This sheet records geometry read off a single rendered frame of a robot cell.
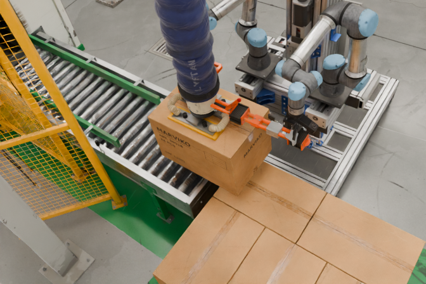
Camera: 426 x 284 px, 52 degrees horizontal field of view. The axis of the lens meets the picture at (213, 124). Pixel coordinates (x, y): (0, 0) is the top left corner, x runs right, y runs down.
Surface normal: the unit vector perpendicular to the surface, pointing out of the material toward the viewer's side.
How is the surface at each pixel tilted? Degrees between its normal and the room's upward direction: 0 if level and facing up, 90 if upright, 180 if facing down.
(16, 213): 90
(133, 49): 0
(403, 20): 0
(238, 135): 1
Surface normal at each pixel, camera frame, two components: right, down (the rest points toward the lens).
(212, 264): -0.13, -0.63
